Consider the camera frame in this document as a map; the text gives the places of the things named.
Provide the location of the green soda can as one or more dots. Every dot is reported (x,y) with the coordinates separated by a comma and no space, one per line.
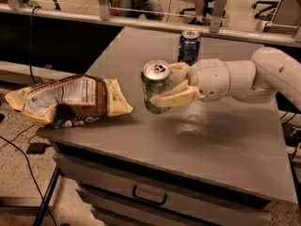
(156,78)

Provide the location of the seated person bare legs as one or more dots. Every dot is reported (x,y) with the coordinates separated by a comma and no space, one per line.
(199,7)

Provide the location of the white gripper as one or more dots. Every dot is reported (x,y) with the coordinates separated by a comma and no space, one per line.
(209,77)

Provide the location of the metal railing post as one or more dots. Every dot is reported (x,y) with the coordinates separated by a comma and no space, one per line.
(217,15)
(105,13)

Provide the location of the right metal railing post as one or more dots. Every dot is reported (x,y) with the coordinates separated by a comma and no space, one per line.
(217,15)

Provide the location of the black office chair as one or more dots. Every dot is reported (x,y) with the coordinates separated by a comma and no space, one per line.
(203,3)

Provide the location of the brown chip bag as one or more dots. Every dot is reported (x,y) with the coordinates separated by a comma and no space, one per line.
(72,101)

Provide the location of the seated person in jeans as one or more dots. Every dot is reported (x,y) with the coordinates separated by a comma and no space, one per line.
(151,9)

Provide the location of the black power adapter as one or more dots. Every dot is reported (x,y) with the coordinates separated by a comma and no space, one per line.
(36,148)

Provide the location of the black chair base right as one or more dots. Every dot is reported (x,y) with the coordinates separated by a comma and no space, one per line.
(267,13)

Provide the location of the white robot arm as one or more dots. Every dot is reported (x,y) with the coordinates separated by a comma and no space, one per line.
(250,81)

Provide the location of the grey drawer cabinet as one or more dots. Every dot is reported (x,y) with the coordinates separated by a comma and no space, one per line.
(106,183)

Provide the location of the blue soda can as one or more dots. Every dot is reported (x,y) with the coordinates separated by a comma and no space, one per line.
(189,47)

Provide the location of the left metal railing post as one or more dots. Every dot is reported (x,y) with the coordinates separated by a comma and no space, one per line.
(105,13)

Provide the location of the black drawer handle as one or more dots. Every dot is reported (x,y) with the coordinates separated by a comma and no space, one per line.
(149,196)

